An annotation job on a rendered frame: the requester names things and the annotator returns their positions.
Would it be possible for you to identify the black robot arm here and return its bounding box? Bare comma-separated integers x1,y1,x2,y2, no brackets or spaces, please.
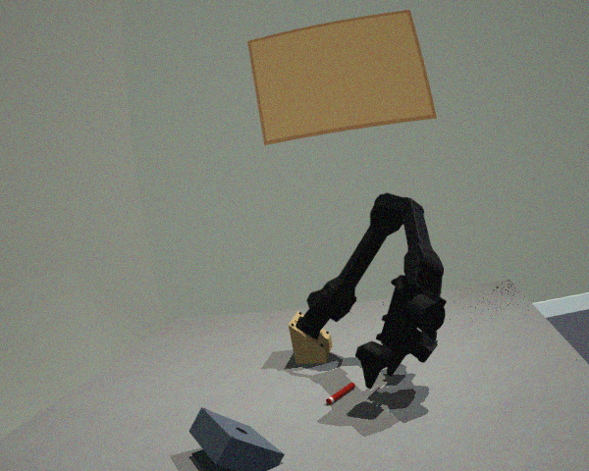
296,193,447,363

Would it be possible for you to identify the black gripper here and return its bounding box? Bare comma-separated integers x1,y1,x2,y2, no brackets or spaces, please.
355,310,415,389

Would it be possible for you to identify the red cylinder with white band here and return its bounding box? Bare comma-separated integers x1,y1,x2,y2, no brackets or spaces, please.
326,382,355,404

